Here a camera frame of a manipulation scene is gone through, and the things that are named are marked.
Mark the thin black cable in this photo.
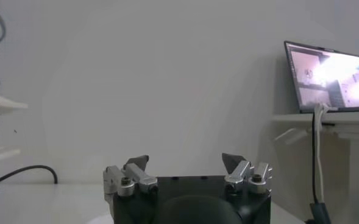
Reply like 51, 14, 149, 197
310, 113, 319, 204

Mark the black power adapter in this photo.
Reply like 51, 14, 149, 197
305, 202, 332, 224

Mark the white electric cooking pot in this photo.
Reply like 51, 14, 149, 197
0, 93, 28, 136

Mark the grey open laptop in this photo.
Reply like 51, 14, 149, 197
284, 40, 359, 114

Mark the white laptop charger cable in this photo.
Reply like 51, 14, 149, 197
314, 103, 331, 204

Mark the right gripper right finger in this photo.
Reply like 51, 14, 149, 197
221, 152, 274, 195

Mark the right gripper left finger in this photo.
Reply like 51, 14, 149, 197
102, 155, 159, 201

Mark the black pot power cord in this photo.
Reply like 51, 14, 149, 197
0, 165, 59, 190

